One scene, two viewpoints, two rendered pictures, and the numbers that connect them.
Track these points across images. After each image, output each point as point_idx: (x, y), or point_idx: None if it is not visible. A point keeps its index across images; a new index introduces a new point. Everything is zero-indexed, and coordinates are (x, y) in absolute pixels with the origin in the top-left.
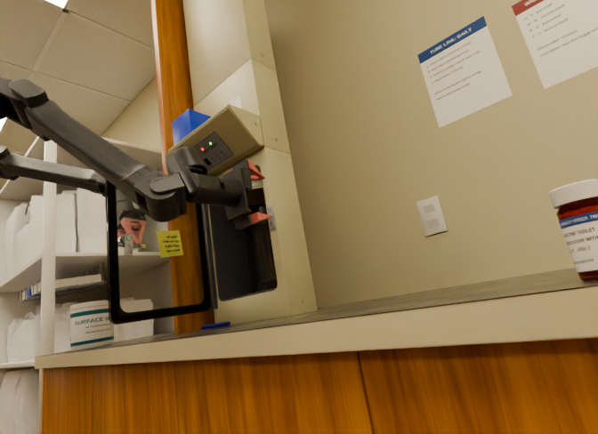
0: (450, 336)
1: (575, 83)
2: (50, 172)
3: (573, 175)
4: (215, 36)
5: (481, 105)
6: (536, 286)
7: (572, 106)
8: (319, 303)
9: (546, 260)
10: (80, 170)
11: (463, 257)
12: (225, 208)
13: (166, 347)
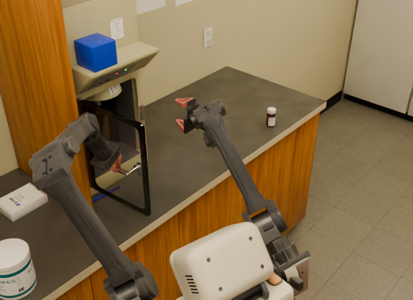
0: (267, 147)
1: (184, 7)
2: (80, 141)
3: (175, 50)
4: None
5: (154, 7)
6: (260, 129)
7: (180, 18)
8: None
9: (162, 89)
10: (80, 126)
11: None
12: (188, 126)
13: (188, 200)
